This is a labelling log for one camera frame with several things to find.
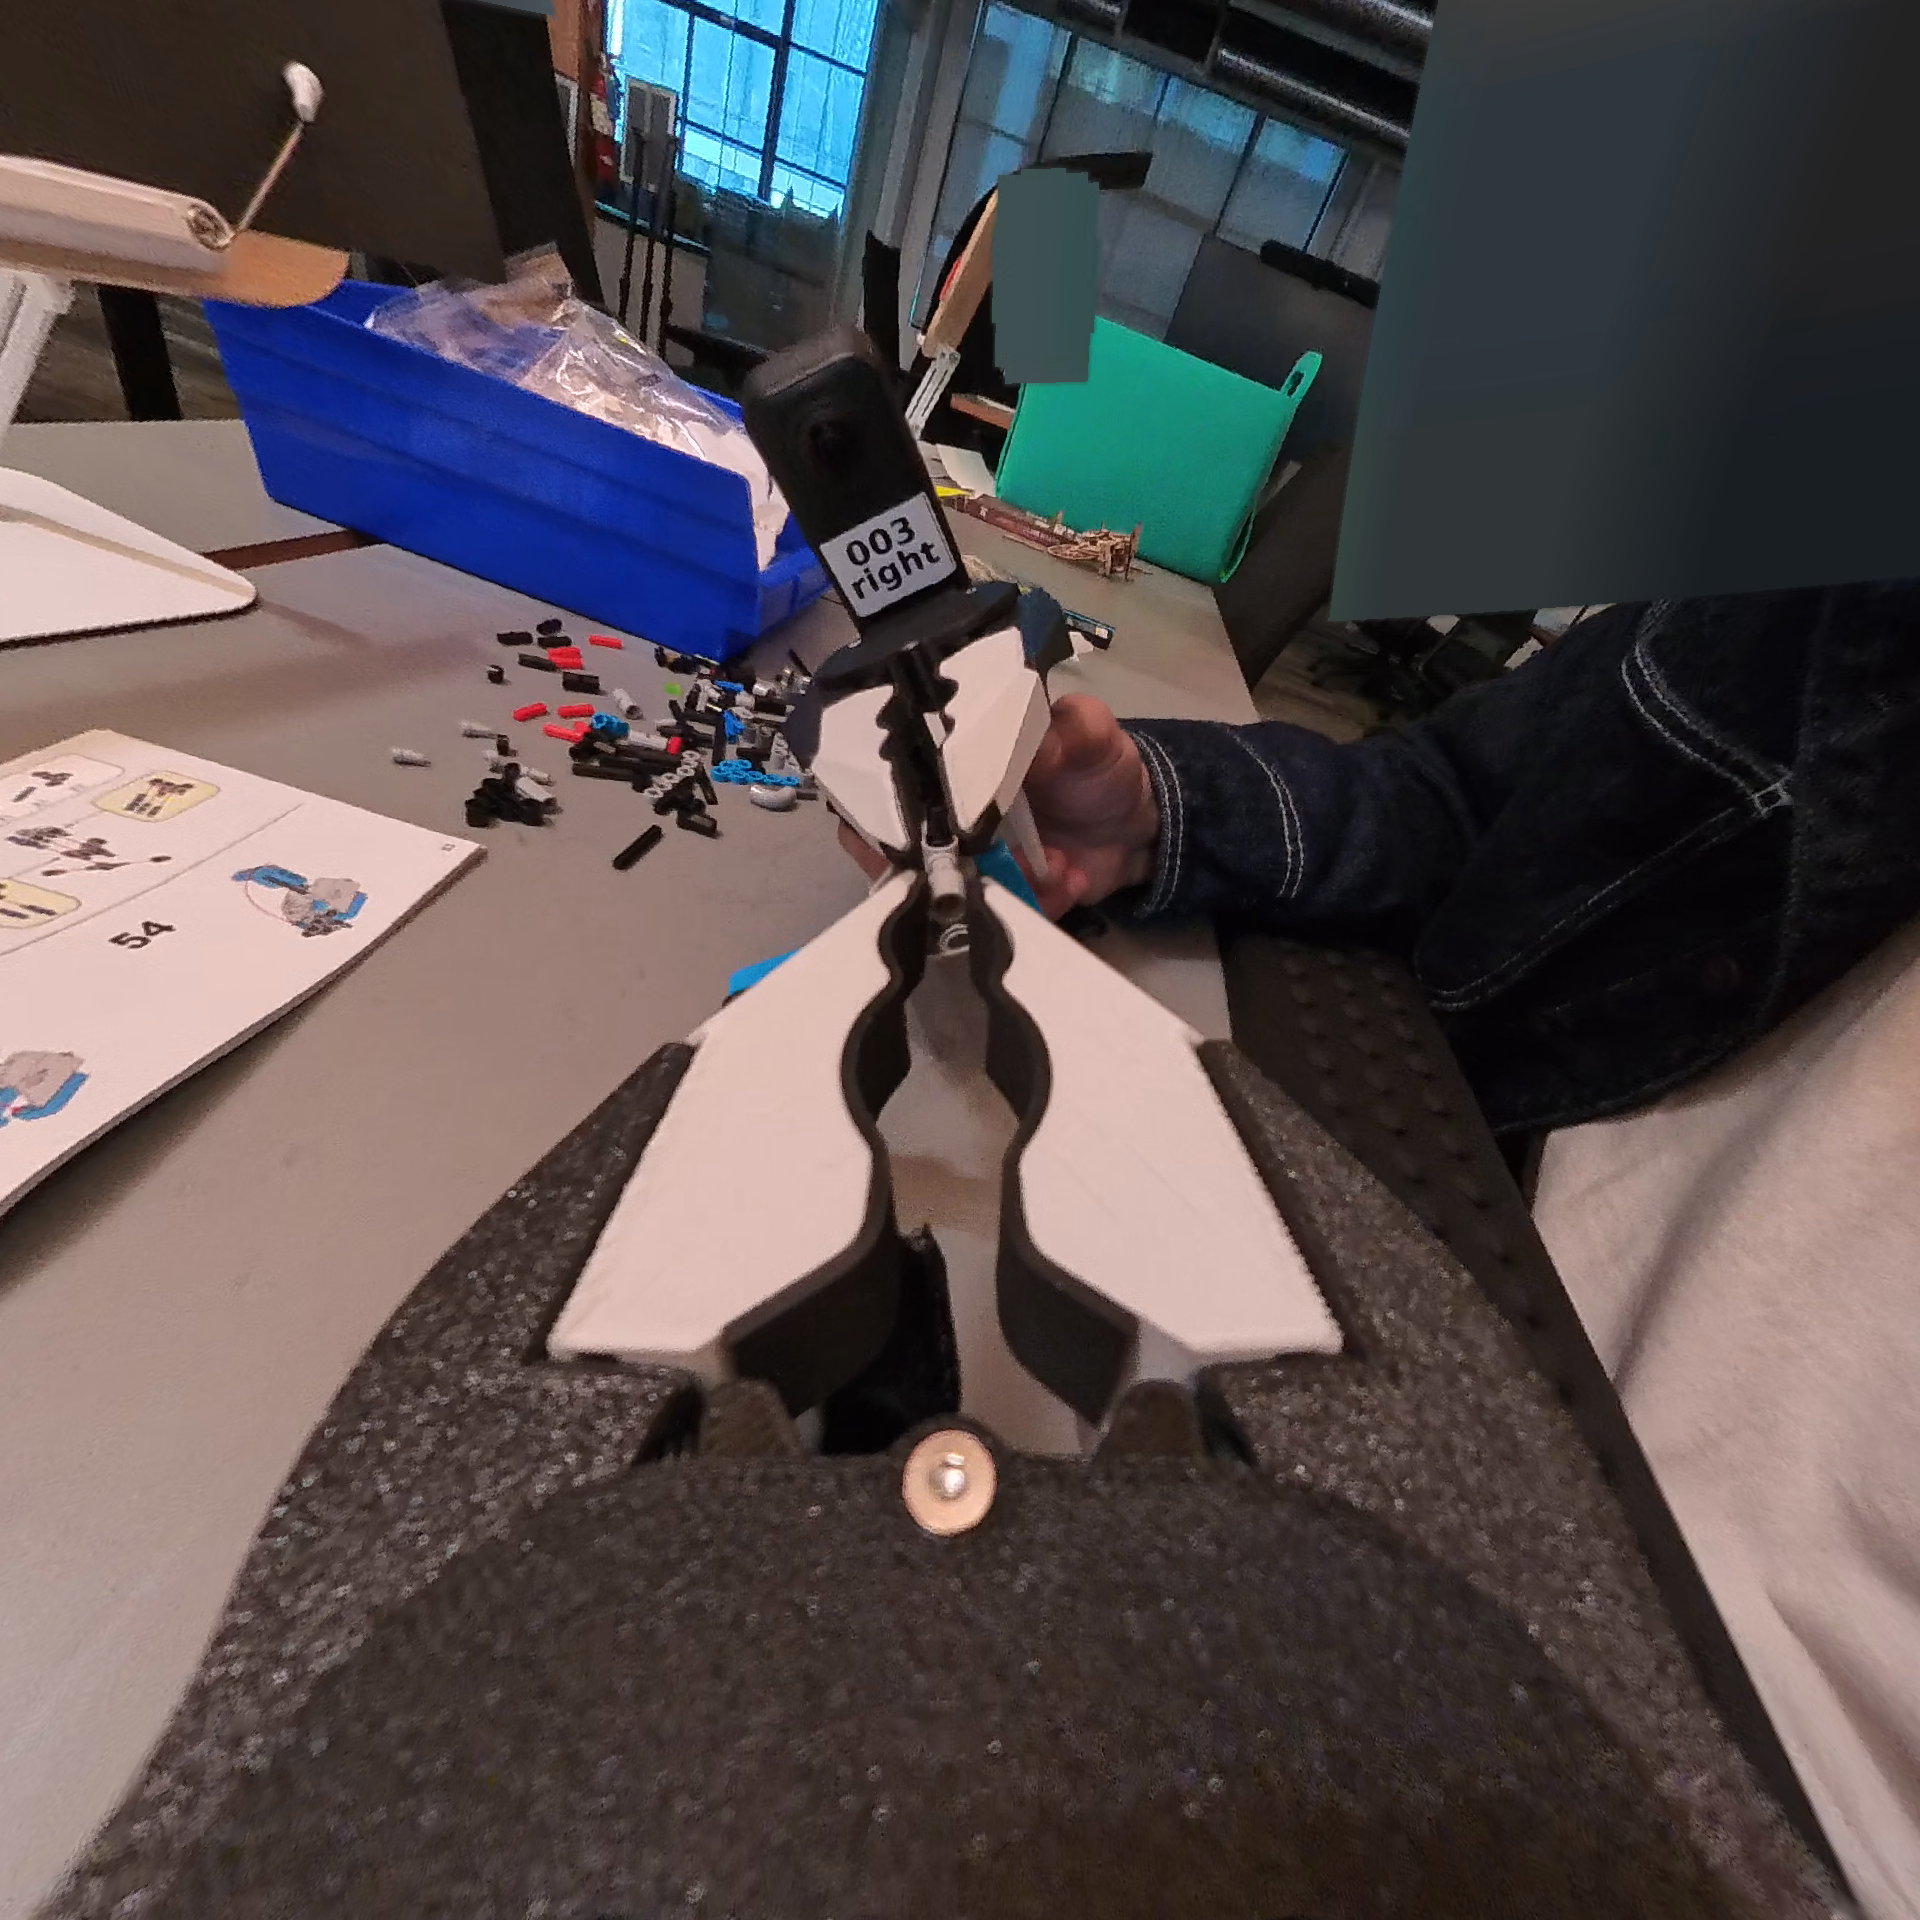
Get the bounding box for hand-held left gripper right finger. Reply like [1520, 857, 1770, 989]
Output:
[966, 873, 1348, 1368]

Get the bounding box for person's white shirt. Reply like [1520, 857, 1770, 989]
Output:
[1527, 914, 1920, 1920]

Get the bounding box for teal felt bag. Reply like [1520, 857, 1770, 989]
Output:
[991, 312, 1329, 589]

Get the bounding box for clear plastic bags bundle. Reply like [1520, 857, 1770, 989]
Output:
[364, 274, 801, 576]

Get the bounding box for black perforated pad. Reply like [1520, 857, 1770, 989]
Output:
[1218, 922, 1825, 1854]

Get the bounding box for grey panel brick assembly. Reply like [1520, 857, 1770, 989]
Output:
[724, 834, 1056, 1008]

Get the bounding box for person's right hand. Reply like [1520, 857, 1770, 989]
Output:
[1024, 689, 1165, 923]

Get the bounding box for person's right forearm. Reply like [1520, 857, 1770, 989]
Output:
[1119, 595, 1920, 1137]

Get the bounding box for wooden model kit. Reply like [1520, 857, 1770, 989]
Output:
[957, 491, 1158, 584]

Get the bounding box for pile of small brick parts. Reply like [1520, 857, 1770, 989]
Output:
[386, 611, 823, 875]

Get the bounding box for instruction booklet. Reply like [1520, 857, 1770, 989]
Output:
[0, 726, 490, 1219]

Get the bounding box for blue plastic bin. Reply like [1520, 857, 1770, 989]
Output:
[198, 274, 838, 665]

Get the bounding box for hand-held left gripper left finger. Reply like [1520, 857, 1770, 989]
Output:
[545, 869, 925, 1370]

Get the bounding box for black partition panel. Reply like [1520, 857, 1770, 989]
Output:
[0, 0, 606, 290]

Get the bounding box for grey desk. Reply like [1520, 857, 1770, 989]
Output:
[0, 416, 1266, 1877]

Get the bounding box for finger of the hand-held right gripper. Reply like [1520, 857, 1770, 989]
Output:
[932, 634, 1056, 845]
[806, 686, 929, 868]

